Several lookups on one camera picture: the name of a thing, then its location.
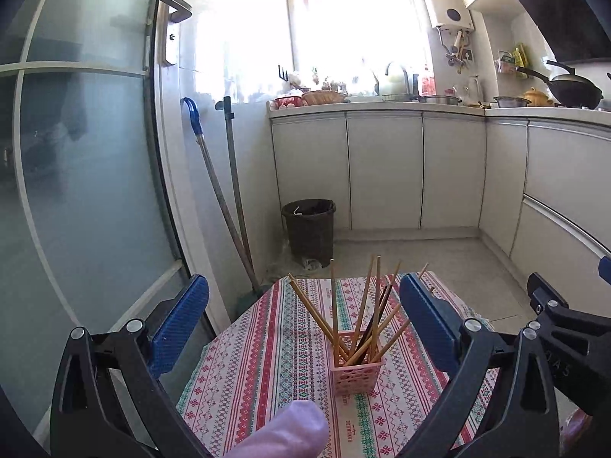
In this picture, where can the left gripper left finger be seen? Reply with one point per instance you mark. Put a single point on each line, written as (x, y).
(87, 419)

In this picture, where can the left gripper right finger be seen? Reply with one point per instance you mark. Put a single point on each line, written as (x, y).
(521, 417)

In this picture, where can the white lower kitchen cabinets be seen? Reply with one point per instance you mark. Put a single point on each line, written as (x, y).
(533, 182)

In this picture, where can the pink gloved hand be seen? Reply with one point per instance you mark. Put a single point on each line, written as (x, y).
(299, 429)

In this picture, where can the frosted glass door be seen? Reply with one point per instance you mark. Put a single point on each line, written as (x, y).
(85, 238)

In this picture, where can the patterned tablecloth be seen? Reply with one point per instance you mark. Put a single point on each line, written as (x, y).
(274, 354)

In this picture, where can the pink perforated utensil holder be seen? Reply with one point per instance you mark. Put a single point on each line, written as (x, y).
(358, 378)

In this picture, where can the black chopstick in holder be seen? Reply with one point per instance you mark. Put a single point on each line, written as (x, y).
(362, 342)

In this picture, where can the bamboo chopstick in holder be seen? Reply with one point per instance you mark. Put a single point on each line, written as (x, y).
(334, 314)

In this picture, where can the bamboo chopstick low left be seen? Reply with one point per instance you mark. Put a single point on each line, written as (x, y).
(315, 312)

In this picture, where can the bamboo chopstick lowest left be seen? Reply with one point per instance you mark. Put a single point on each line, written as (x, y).
(312, 317)

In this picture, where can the black wok pan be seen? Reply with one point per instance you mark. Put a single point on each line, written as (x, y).
(569, 88)

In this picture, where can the dark brown trash bin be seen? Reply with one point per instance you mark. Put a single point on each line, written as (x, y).
(309, 225)

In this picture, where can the woven basket on counter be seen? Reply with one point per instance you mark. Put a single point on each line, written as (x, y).
(323, 97)

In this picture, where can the white water heater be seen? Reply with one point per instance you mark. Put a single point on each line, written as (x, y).
(449, 15)

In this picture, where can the dark-handled broom pole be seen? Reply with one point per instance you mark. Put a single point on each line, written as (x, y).
(239, 236)

